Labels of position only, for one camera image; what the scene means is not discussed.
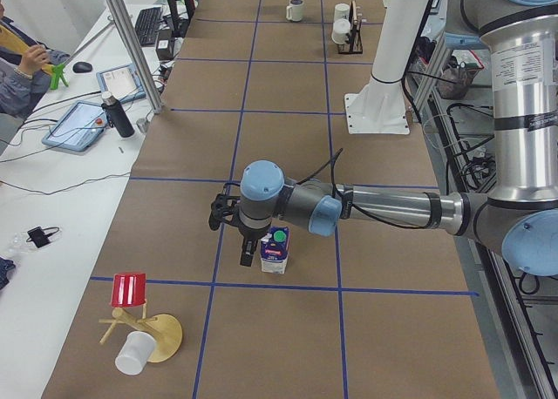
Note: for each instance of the green clamp toy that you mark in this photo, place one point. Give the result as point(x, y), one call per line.
point(58, 76)

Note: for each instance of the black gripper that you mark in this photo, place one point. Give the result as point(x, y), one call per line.
point(252, 233)

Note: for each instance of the red cup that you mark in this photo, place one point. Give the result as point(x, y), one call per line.
point(128, 290)

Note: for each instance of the lower white mug on rack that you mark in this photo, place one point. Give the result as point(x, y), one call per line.
point(340, 30)

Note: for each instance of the aluminium frame post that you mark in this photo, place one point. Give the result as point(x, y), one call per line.
point(128, 36)

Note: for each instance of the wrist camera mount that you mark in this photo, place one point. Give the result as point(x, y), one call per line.
point(224, 209)

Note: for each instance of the wooden mug tree stand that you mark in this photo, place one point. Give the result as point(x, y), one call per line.
point(164, 328)

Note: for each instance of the upper white mug on rack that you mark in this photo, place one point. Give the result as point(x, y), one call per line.
point(341, 11)

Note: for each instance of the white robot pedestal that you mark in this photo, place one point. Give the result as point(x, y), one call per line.
point(379, 108)

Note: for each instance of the near teach pendant tablet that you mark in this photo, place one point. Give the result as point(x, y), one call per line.
point(78, 128)

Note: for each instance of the white mug grey inside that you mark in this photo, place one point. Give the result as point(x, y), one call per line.
point(295, 10)

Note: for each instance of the black box on desk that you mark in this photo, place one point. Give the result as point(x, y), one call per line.
point(164, 46)

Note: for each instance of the black computer mouse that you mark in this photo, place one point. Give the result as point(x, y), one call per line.
point(82, 67)

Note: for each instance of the white mug on rack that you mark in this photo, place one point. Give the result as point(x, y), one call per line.
point(341, 11)
point(340, 30)

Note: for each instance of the teach pendant tablet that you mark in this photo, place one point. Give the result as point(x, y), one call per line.
point(123, 82)
point(78, 128)

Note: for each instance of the white cup by tree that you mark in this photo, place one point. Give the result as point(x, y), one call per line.
point(134, 354)

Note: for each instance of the black water bottle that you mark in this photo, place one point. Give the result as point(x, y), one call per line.
point(116, 115)

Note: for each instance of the blue white milk carton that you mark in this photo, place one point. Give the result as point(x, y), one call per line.
point(274, 250)

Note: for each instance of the black keyboard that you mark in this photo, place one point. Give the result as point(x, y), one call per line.
point(147, 25)

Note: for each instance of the far teach pendant tablet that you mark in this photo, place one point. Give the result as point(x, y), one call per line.
point(123, 82)

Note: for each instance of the seated person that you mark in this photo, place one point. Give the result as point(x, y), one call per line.
point(26, 69)

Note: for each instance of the small black device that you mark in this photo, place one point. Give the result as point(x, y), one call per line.
point(40, 236)

